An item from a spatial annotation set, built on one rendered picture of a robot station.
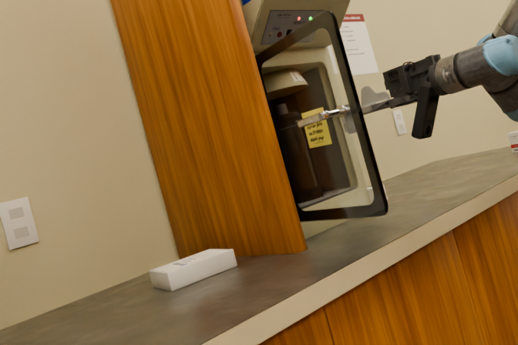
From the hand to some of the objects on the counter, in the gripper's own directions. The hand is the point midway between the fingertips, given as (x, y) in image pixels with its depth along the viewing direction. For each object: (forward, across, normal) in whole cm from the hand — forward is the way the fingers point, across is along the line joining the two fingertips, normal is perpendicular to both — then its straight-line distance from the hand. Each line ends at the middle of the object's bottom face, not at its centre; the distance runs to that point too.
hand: (369, 112), depth 119 cm
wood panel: (+33, +25, +25) cm, 48 cm away
